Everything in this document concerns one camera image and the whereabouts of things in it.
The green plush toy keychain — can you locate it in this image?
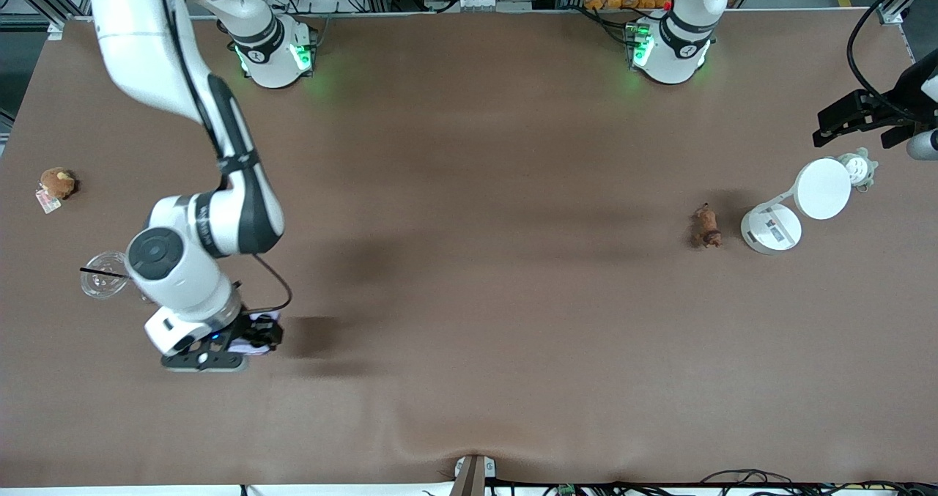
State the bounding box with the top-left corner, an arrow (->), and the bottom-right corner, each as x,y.
838,147 -> 879,192

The brown toy dog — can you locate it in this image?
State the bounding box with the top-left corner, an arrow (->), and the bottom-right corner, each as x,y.
692,202 -> 725,250

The brown camera mount post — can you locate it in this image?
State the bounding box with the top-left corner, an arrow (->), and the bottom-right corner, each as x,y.
449,454 -> 497,496

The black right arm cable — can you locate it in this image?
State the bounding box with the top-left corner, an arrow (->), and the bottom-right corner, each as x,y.
158,0 -> 293,317

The white round desk lamp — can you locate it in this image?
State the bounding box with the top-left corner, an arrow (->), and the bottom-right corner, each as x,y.
740,158 -> 853,256

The brown plush toy with tag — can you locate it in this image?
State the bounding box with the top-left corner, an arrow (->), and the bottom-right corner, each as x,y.
35,166 -> 78,215

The purple flip phone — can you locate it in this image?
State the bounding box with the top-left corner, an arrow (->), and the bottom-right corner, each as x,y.
227,320 -> 273,356

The clear plastic cup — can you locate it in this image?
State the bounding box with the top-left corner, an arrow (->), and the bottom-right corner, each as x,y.
79,251 -> 134,300

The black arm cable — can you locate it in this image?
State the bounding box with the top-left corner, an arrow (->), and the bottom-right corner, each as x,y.
158,0 -> 293,317
846,0 -> 938,125

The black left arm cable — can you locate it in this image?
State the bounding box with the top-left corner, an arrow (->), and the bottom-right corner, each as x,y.
846,0 -> 938,125

